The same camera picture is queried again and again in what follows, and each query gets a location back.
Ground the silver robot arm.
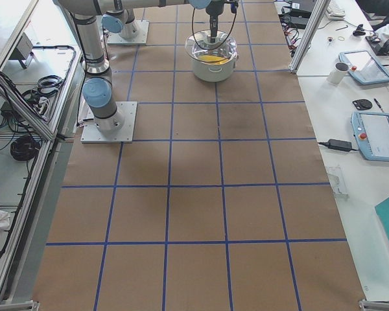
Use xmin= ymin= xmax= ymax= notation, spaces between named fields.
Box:
xmin=56 ymin=1 xmax=227 ymax=131
xmin=102 ymin=9 xmax=138 ymax=40

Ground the far blue teach pendant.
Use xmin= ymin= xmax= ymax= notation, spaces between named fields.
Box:
xmin=338 ymin=50 xmax=389 ymax=85

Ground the black power adapter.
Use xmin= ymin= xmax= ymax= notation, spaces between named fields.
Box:
xmin=318 ymin=139 xmax=358 ymax=152

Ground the coiled black cable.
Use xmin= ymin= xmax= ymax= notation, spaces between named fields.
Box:
xmin=10 ymin=135 xmax=40 ymax=162

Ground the white mug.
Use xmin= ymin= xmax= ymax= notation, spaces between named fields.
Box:
xmin=327 ymin=62 xmax=349 ymax=84

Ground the near blue teach pendant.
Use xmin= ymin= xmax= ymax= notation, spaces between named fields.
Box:
xmin=351 ymin=111 xmax=389 ymax=162

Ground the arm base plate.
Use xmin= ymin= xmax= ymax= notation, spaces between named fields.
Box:
xmin=80 ymin=101 xmax=137 ymax=143
xmin=108 ymin=19 xmax=149 ymax=45

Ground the aluminium frame post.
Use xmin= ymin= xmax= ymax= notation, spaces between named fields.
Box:
xmin=289 ymin=0 xmax=329 ymax=74

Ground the glass pot lid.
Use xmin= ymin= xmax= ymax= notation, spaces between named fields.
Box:
xmin=185 ymin=30 xmax=237 ymax=62

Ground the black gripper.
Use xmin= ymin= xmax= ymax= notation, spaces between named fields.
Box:
xmin=206 ymin=0 xmax=225 ymax=43

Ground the blue teach pendant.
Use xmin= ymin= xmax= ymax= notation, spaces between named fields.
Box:
xmin=351 ymin=111 xmax=389 ymax=162
xmin=338 ymin=50 xmax=389 ymax=85

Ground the black computer mouse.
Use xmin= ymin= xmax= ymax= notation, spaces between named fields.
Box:
xmin=352 ymin=98 xmax=373 ymax=111

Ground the yellow plastic corn cob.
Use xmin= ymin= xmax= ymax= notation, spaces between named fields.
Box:
xmin=198 ymin=54 xmax=229 ymax=65

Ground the brown grid table mat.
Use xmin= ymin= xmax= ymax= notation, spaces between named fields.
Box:
xmin=33 ymin=1 xmax=364 ymax=310

